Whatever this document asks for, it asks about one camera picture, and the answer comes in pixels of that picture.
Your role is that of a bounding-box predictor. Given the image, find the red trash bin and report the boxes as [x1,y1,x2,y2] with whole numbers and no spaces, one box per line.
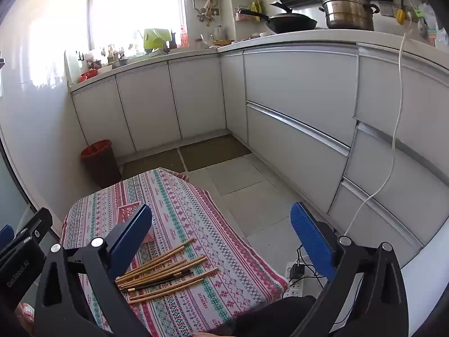
[80,139,123,188]

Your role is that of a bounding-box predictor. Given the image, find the person's black pants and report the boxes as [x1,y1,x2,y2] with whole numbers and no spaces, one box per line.
[210,295,316,337]

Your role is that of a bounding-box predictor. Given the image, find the green plastic jug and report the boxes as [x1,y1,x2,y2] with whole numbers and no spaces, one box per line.
[143,28,171,53]

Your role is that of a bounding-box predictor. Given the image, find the white countertop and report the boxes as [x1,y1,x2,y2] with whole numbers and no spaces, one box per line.
[67,29,449,92]

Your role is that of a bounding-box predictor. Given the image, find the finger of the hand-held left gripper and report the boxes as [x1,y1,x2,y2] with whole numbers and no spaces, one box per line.
[0,224,16,251]
[16,207,53,245]

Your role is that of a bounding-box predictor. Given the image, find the patterned striped tablecloth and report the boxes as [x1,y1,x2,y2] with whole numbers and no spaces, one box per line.
[59,168,289,337]

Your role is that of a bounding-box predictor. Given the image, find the white power strip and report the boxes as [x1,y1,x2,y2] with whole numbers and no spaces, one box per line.
[283,261,325,297]

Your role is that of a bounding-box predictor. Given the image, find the brown floor mat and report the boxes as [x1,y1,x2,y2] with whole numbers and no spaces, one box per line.
[121,148,185,179]
[179,134,252,172]

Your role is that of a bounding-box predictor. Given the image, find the black wok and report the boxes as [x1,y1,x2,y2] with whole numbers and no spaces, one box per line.
[239,2,318,35]

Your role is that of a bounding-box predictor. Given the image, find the window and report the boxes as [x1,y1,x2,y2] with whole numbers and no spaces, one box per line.
[89,0,188,51]

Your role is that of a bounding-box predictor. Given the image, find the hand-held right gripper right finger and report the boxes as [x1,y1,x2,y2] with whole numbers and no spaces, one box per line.
[290,202,409,337]

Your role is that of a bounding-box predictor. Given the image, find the pile of wooden chopsticks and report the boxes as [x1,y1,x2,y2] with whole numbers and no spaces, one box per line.
[116,238,220,304]

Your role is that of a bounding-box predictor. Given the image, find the white cabinet with doors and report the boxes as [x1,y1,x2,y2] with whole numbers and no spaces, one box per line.
[70,51,248,158]

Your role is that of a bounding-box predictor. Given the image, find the steel steamer pot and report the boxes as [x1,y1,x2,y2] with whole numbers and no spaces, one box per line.
[319,0,381,31]

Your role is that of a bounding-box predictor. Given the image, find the pink plastic basket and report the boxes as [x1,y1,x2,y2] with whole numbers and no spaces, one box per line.
[117,203,155,243]

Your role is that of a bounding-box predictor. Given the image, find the white cabinet with drawers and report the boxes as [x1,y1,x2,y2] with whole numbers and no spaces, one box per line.
[243,40,449,267]

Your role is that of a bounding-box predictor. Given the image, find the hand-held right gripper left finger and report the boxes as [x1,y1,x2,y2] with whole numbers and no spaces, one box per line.
[34,204,154,337]

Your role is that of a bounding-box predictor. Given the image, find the white cable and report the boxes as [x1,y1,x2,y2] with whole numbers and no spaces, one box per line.
[344,16,414,237]

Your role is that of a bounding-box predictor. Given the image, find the frosted glass door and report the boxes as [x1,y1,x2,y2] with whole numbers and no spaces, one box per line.
[0,137,62,239]

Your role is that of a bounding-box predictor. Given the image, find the metal water valve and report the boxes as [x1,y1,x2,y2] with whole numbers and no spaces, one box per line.
[194,0,220,25]

